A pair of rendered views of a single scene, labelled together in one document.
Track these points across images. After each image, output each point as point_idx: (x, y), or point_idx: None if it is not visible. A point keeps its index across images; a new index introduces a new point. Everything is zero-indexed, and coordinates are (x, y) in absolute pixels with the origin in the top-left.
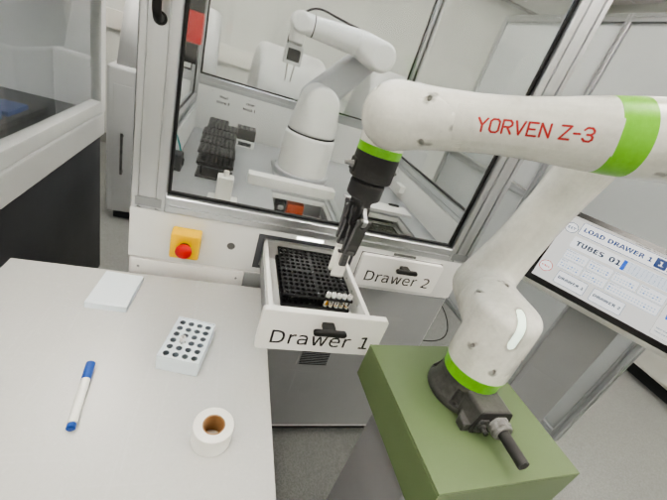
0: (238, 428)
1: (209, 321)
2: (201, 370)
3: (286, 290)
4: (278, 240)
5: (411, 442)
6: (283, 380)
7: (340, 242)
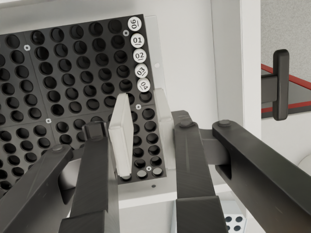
0: (305, 147)
1: (148, 210)
2: (231, 197)
3: (152, 174)
4: None
5: None
6: None
7: (115, 165)
